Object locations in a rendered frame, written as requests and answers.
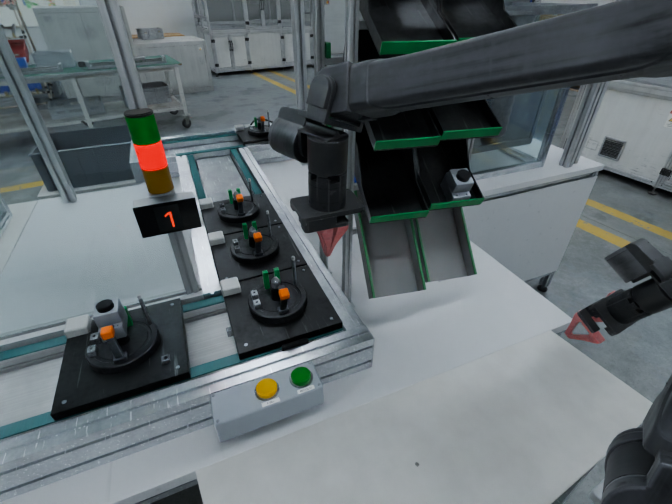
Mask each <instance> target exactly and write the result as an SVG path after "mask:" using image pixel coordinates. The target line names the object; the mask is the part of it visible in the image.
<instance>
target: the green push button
mask: <svg viewBox="0 0 672 504"><path fill-rule="evenodd" d="M291 380H292V382H293V384H295V385H297V386H304V385H306V384H308V383H309V382H310V380H311V372H310V370H309V369H308V368H306V367H297V368H295V369H294V370H293V371H292V373H291Z"/></svg>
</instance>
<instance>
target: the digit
mask: <svg viewBox="0 0 672 504"><path fill-rule="evenodd" d="M153 211H154V214H155V217H156V220H157V223H158V226H159V230H160V233H163V232H168V231H173V230H178V229H183V228H184V225H183V222H182V218H181V214H180V211H179V207H178V204H172V205H166V206H161V207H155V208H153Z"/></svg>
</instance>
